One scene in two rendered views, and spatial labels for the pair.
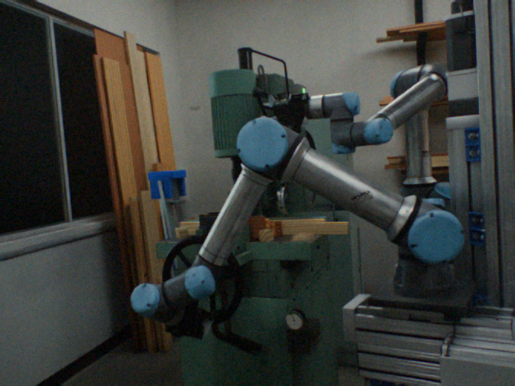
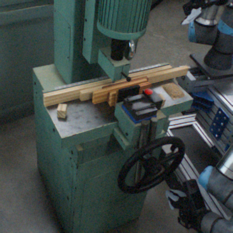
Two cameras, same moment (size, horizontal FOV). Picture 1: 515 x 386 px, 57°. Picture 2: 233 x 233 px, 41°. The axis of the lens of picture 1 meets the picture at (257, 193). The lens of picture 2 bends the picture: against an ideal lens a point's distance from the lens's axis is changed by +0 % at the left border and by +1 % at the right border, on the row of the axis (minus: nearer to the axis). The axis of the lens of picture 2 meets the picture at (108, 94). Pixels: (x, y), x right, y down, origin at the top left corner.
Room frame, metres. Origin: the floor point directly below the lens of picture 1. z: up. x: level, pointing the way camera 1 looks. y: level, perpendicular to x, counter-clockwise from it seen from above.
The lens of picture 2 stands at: (1.24, 0.92, 1.72)
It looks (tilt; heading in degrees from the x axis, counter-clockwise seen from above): 39 degrees down; 304
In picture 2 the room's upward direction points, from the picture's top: 8 degrees clockwise
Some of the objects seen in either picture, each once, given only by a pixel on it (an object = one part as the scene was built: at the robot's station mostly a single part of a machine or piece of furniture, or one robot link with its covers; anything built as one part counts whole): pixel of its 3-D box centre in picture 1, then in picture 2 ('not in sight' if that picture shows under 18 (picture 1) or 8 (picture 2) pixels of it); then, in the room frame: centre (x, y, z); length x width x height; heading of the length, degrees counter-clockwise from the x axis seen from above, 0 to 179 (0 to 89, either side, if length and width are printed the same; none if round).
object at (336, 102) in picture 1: (341, 106); not in sight; (1.53, -0.29, 1.33); 0.11 x 0.08 x 0.09; 67
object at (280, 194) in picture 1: (284, 198); (125, 47); (1.87, -0.10, 1.02); 0.12 x 0.03 x 0.12; 157
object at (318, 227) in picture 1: (274, 228); (138, 81); (1.75, -0.05, 0.92); 0.54 x 0.02 x 0.04; 67
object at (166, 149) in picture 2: (304, 335); (164, 147); (1.57, -0.12, 0.58); 0.12 x 0.08 x 0.08; 157
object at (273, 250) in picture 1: (235, 247); (126, 112); (1.70, 0.09, 0.87); 0.61 x 0.30 x 0.06; 67
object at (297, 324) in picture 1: (296, 322); (176, 148); (1.50, -0.09, 0.65); 0.06 x 0.04 x 0.08; 67
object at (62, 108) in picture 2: (182, 232); (62, 111); (1.85, 0.31, 0.92); 0.04 x 0.03 x 0.04; 126
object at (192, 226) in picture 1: (248, 227); (112, 83); (1.81, 0.04, 0.93); 0.60 x 0.02 x 0.05; 67
